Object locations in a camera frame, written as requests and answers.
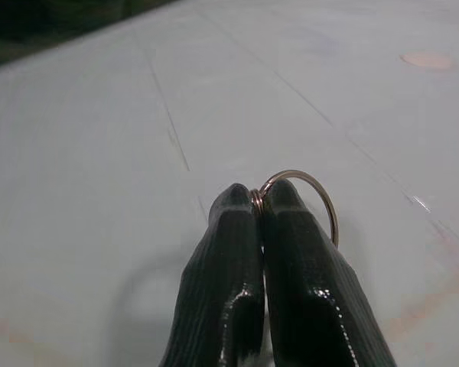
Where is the metal key ring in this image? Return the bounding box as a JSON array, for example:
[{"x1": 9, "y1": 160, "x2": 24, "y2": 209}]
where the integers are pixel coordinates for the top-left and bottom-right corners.
[{"x1": 249, "y1": 169, "x2": 340, "y2": 245}]

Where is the white table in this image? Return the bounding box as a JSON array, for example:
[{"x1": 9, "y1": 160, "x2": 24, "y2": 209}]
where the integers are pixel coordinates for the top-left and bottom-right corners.
[{"x1": 0, "y1": 0, "x2": 459, "y2": 367}]

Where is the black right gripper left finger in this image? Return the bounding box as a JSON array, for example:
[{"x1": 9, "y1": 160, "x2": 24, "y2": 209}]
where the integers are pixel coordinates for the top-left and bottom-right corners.
[{"x1": 158, "y1": 182, "x2": 268, "y2": 367}]

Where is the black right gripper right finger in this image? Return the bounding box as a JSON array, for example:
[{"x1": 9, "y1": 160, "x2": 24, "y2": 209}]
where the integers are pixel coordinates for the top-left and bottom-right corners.
[{"x1": 259, "y1": 178, "x2": 399, "y2": 367}]

